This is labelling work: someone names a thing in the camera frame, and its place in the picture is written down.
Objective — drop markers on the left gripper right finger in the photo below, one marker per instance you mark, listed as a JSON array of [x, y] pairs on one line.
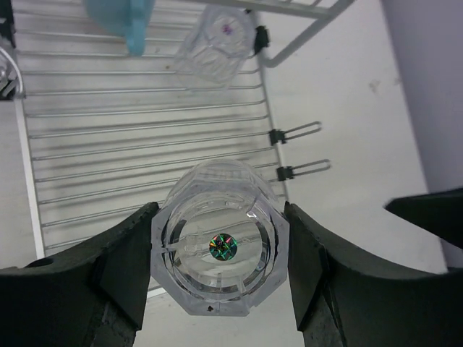
[[343, 295]]

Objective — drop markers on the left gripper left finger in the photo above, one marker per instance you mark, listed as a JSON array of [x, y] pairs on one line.
[[91, 294]]

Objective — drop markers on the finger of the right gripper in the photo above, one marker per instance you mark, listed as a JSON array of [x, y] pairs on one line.
[[439, 213]]

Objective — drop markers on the clear glass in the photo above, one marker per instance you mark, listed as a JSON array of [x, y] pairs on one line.
[[220, 241], [215, 49]]

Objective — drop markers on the metal dish rack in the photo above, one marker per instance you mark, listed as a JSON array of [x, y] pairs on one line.
[[102, 132]]

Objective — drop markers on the blue plastic mug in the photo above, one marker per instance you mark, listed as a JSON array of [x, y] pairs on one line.
[[127, 19]]

